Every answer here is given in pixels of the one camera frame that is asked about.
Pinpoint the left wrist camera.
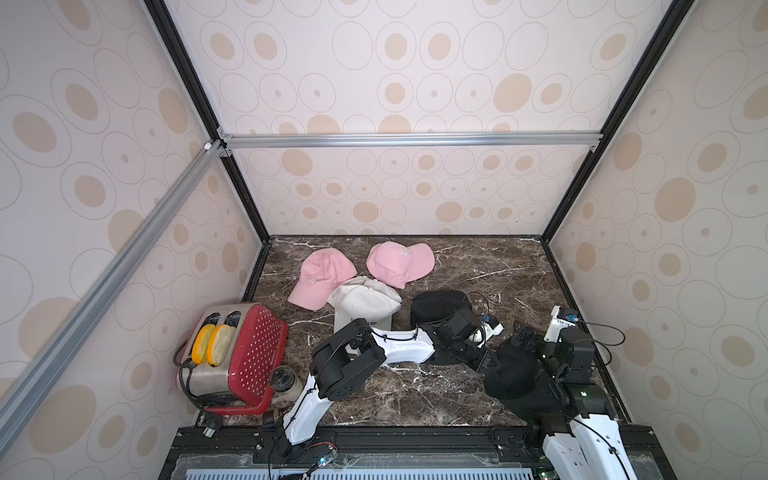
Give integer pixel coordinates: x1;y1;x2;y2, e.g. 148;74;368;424
479;314;504;346

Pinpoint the yellow toast slice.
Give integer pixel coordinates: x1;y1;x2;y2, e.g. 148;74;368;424
190;324;216;365
206;324;236;367

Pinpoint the black right frame post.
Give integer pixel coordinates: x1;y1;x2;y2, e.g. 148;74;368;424
541;0;695;246

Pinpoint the black frame post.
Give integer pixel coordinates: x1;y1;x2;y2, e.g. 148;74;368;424
143;0;271;244
541;0;695;246

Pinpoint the black toaster power cable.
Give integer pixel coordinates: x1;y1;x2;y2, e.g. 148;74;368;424
172;339;226;439

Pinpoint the white cap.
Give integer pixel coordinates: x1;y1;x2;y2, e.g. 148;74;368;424
328;276;402;332

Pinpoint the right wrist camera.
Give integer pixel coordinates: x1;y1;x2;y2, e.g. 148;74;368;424
544;306;580;343

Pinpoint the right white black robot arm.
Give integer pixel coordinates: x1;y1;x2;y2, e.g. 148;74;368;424
509;325;637;479

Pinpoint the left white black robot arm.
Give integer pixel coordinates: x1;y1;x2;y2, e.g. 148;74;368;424
278;309;503;455

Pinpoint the pink baseball cap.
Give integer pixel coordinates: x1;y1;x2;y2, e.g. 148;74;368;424
288;248;357;311
366;241;435;289

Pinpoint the horizontal aluminium rail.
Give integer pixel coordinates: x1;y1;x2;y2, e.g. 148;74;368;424
216;130;603;153

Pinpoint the black left frame post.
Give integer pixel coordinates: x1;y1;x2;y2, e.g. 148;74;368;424
143;0;271;244

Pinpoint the red silver toaster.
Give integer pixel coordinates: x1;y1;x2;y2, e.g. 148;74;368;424
175;303;288;416

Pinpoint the small glass jar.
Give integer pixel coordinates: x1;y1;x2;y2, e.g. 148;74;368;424
268;365;304;405

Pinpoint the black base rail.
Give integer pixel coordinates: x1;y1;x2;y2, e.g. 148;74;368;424
158;423;679;480

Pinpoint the black cap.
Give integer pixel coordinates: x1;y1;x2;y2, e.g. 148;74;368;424
483;339;562;422
410;290;473;341

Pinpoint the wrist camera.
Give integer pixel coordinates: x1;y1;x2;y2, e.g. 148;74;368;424
544;306;580;343
479;314;504;346

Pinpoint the black cap front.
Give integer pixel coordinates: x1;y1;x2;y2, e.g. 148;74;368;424
483;339;562;422

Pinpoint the left yellow toast slice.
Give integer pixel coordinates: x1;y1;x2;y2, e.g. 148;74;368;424
190;324;216;365

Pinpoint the small circuit board with led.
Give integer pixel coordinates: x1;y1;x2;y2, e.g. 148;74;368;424
304;441;338;478

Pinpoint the left diagonal aluminium rail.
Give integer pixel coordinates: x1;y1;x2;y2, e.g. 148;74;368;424
1;140;224;455

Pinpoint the right yellow toast slice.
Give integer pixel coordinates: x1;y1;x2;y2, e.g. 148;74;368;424
206;324;236;367

